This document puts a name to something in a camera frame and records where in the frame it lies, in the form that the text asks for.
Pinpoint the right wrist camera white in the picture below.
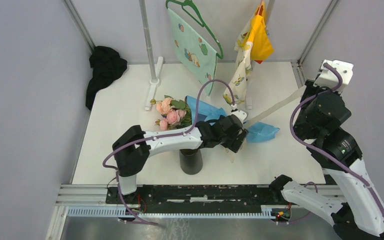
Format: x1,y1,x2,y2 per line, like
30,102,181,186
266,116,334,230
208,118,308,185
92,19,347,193
313,59,354,94

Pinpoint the green hanger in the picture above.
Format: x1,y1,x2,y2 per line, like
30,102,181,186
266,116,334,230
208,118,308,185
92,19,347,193
165,0,224,60

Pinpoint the pink flower bouquet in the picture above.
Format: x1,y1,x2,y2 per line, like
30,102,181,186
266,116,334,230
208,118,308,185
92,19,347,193
150,95,193,131

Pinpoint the white cable duct strip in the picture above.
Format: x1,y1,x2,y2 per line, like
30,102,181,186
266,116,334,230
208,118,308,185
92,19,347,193
67,206,275,220

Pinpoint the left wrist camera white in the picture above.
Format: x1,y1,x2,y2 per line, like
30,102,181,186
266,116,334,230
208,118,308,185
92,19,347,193
230,104,248,124

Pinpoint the black cloth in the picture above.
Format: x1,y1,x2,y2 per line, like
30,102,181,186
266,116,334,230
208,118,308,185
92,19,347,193
85,46,128,110

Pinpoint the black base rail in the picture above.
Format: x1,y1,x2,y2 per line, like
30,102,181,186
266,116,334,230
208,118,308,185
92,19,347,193
123,185,290,214

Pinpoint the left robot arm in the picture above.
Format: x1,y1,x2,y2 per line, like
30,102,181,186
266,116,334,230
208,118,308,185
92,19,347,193
111,110,248,204

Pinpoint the light blue wrapping paper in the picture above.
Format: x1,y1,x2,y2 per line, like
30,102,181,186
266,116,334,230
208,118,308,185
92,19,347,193
185,95,280,144

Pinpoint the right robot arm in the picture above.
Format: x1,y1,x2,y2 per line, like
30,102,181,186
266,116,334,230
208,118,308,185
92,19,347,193
268,80,384,240

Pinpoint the cream ribbon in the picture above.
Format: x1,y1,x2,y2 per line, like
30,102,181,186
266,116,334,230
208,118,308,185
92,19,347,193
237,86,306,153

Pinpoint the mint green patterned towel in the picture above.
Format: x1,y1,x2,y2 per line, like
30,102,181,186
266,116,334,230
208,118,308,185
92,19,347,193
167,8,218,85

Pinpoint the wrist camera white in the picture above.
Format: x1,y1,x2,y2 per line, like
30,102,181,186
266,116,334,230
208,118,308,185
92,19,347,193
230,104,248,124
313,59,354,94

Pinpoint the yellow cream patterned garment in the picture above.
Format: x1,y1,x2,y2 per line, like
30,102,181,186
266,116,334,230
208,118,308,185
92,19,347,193
223,0,274,105

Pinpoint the black vase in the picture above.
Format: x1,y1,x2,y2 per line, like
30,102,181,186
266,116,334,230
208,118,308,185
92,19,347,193
179,149,203,175

